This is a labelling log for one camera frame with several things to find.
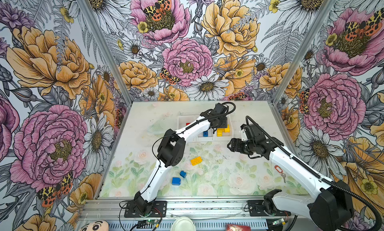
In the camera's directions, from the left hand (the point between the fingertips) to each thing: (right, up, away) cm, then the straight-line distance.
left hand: (222, 126), depth 96 cm
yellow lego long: (-17, -21, -5) cm, 27 cm away
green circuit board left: (-38, -43, -25) cm, 62 cm away
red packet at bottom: (+1, -42, -30) cm, 52 cm away
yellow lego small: (-1, -4, +2) cm, 4 cm away
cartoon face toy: (-58, -40, -32) cm, 77 cm away
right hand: (+4, -13, -15) cm, 20 cm away
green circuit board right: (+21, -44, -25) cm, 54 cm away
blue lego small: (-24, -26, -12) cm, 37 cm away
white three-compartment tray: (+3, -5, +5) cm, 8 cm away
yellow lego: (+4, -3, +3) cm, 5 cm away
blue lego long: (-10, -5, +6) cm, 13 cm away
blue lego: (-27, -29, -14) cm, 42 cm away
